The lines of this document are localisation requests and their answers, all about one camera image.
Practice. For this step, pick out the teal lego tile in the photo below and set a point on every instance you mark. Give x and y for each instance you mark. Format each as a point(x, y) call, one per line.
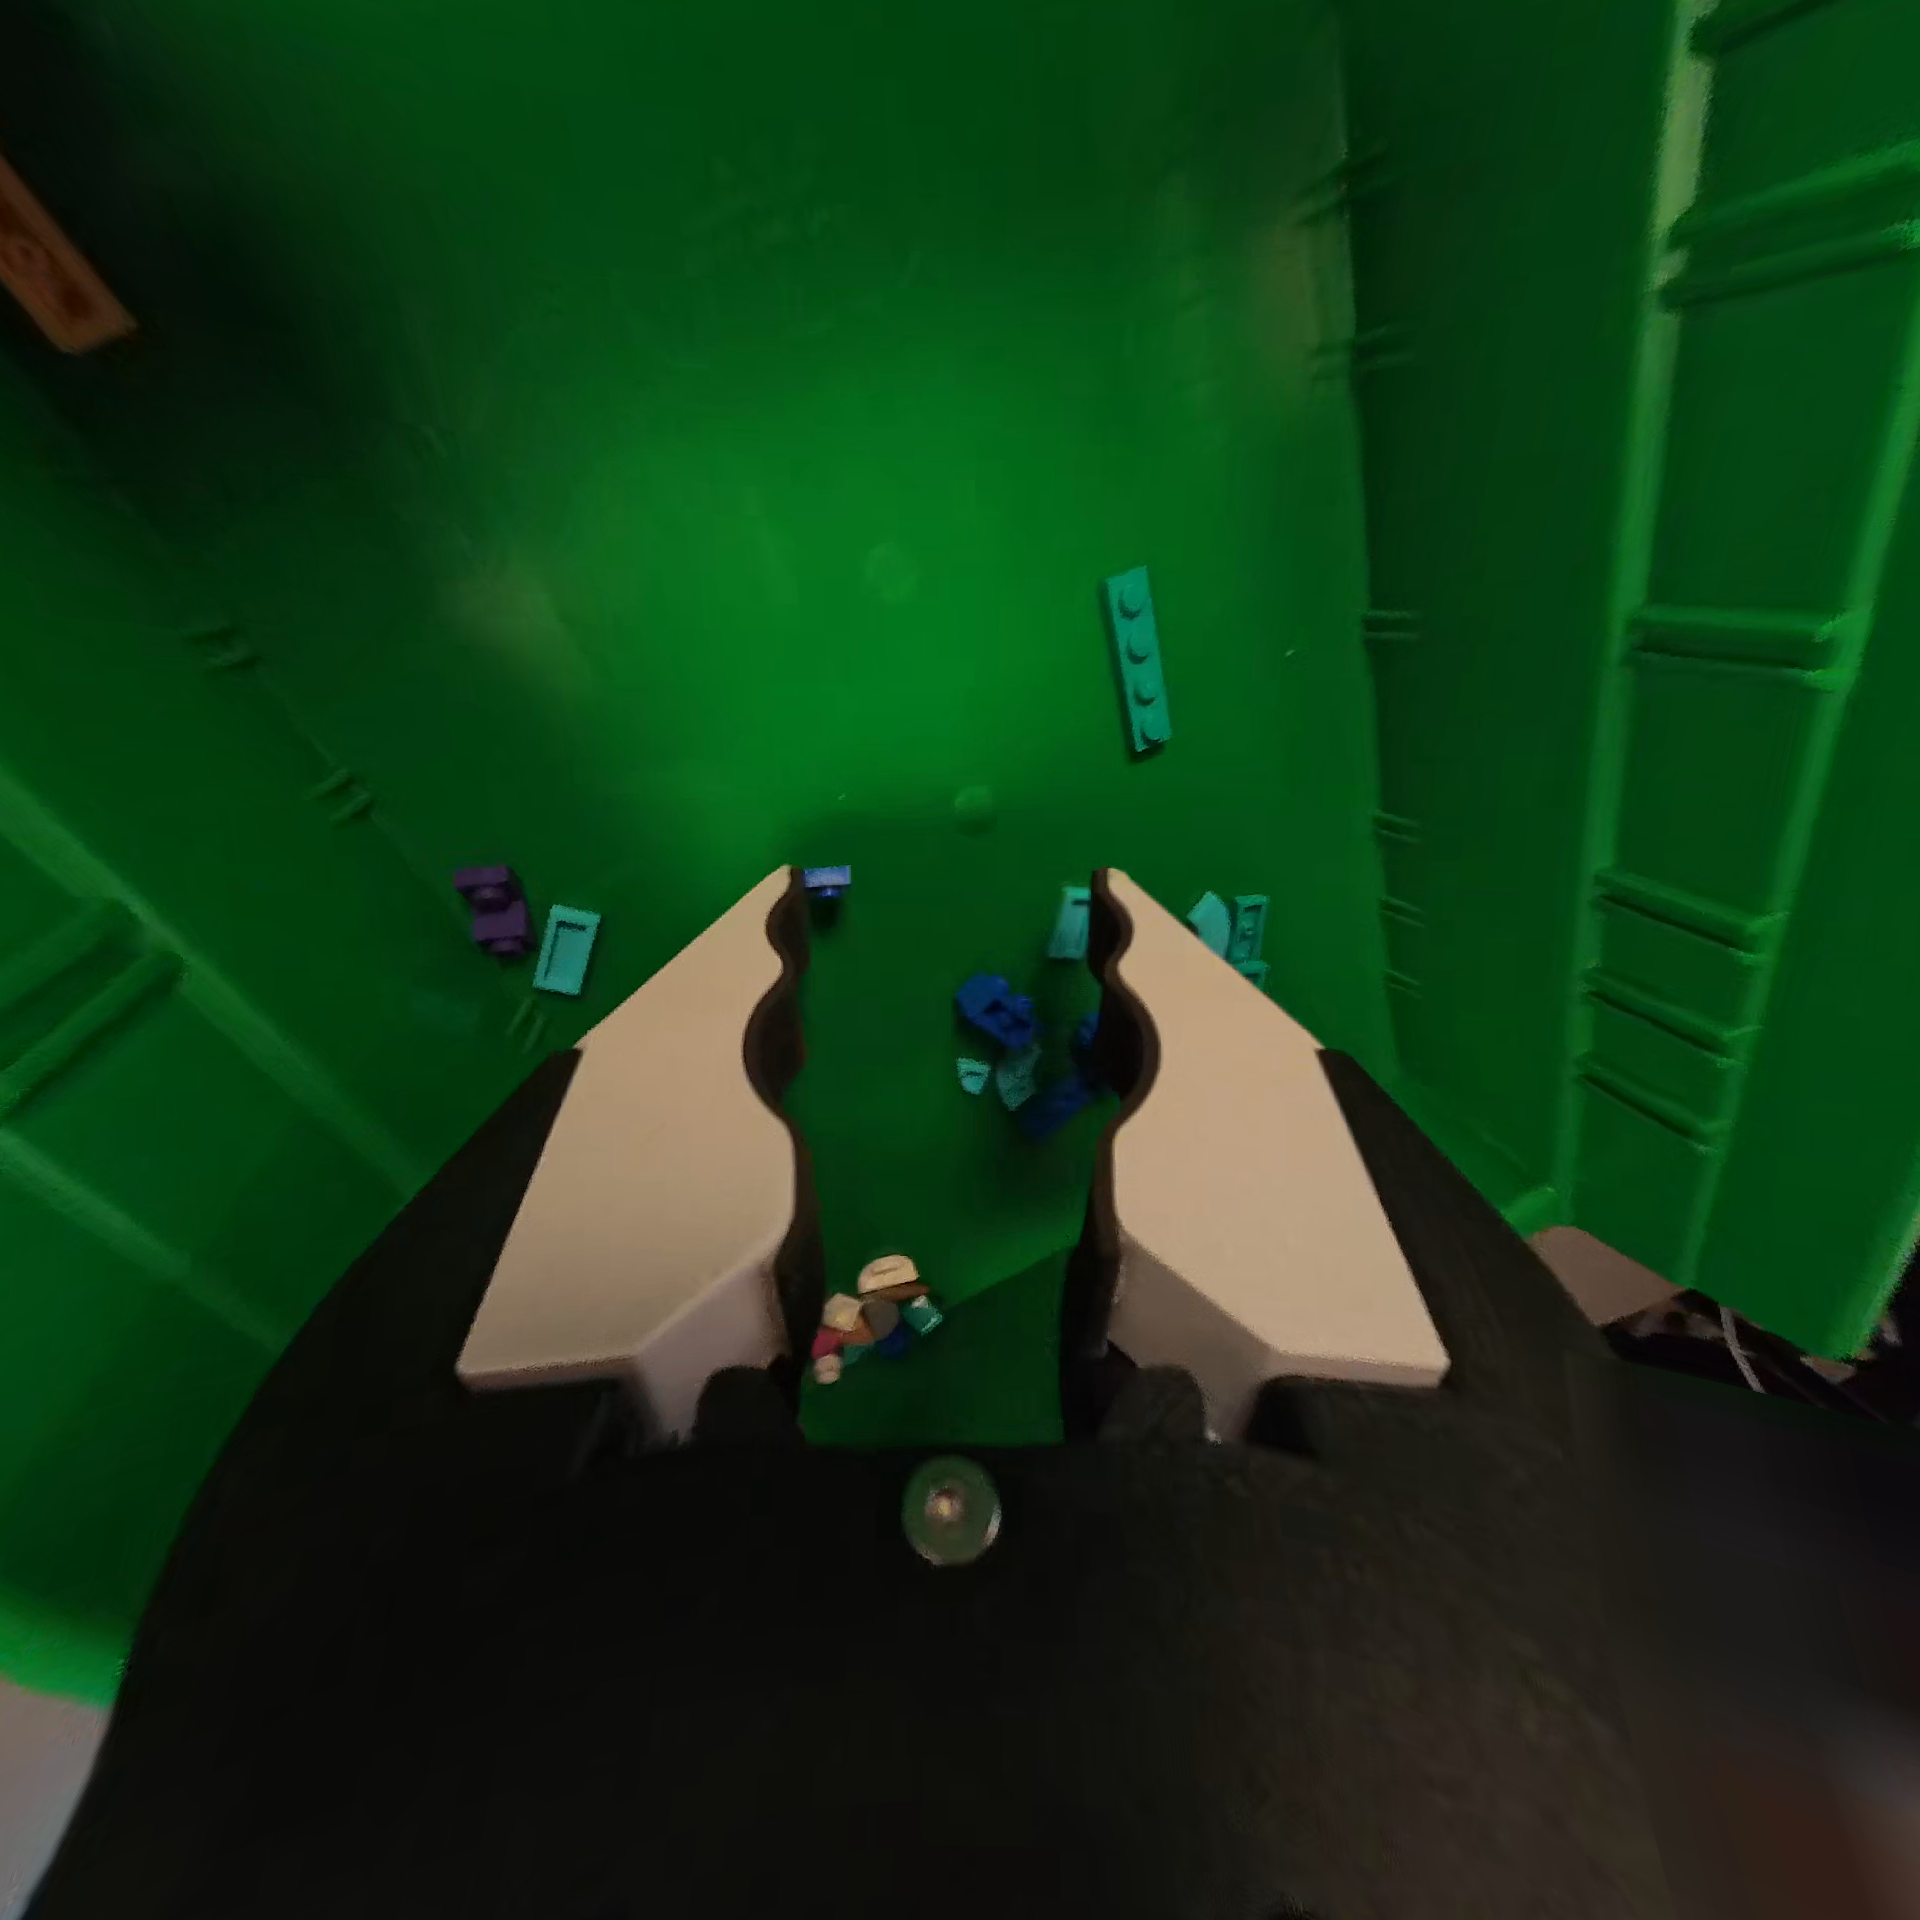
point(1067, 921)
point(566, 949)

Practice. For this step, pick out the blue lego brick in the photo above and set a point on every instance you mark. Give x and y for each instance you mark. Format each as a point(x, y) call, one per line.
point(998, 1009)

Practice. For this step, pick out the green plastic bin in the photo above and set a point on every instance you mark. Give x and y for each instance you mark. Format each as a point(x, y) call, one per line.
point(750, 451)

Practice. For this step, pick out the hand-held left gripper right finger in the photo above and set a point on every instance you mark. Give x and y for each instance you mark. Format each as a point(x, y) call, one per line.
point(1260, 1200)

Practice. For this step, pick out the teal long lego plate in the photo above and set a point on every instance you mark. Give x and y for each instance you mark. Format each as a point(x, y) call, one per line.
point(1137, 662)

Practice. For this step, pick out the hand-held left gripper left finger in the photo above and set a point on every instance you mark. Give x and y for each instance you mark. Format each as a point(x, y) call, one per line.
point(646, 1184)

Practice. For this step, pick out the purple lego brick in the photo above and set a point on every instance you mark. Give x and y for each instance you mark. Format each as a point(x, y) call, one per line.
point(494, 908)

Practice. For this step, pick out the small blue lego piece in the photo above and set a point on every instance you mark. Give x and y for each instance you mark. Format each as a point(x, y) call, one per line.
point(825, 879)

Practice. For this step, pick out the tan lego plate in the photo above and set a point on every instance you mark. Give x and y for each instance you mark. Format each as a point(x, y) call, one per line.
point(66, 294)

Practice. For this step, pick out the small mixed lego pieces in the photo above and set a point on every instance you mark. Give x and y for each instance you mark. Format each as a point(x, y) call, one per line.
point(884, 1284)

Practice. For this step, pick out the teal lego slope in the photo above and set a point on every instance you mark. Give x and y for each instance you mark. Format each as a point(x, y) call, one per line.
point(1236, 932)

